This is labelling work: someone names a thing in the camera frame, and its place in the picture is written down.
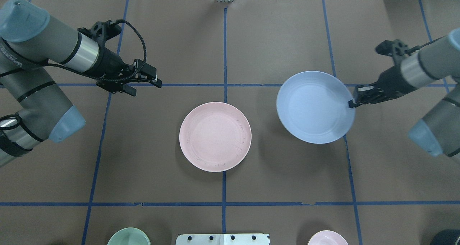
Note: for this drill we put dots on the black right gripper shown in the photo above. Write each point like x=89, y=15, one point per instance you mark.
x=389, y=82

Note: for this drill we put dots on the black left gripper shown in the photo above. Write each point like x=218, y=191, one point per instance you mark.
x=110, y=67

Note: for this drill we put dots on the light blue plate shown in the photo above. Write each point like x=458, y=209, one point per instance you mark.
x=314, y=107

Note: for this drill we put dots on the pink plate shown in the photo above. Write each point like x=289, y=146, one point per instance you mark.
x=215, y=137

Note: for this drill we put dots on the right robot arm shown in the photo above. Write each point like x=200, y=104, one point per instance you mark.
x=429, y=74

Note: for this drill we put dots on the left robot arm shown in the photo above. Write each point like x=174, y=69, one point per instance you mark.
x=32, y=39

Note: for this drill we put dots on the pink bowl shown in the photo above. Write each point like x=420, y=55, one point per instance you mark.
x=327, y=237

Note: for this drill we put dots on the green bowl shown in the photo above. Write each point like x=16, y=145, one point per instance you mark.
x=129, y=236

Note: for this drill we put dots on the dark blue pot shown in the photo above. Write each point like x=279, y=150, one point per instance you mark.
x=446, y=237

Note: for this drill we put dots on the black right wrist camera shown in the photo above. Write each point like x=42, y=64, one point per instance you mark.
x=396, y=49

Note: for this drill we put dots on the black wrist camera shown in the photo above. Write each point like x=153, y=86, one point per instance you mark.
x=396, y=49
x=101, y=32

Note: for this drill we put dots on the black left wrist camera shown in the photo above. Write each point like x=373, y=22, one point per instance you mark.
x=101, y=32

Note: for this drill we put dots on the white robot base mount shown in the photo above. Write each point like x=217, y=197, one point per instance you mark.
x=224, y=239

